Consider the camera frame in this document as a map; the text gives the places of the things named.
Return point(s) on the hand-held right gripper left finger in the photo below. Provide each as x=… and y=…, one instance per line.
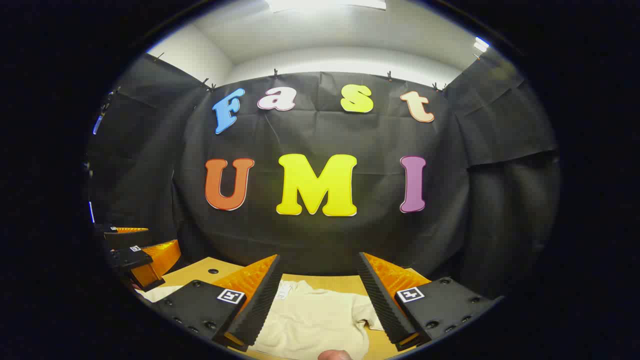
x=260, y=310

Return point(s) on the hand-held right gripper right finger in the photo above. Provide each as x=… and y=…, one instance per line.
x=382, y=310

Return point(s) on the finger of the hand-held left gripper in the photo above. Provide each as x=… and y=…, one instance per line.
x=127, y=259
x=127, y=240

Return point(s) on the black backdrop cloth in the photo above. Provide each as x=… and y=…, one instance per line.
x=320, y=240

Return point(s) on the cream knit sweater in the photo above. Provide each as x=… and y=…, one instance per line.
x=310, y=325

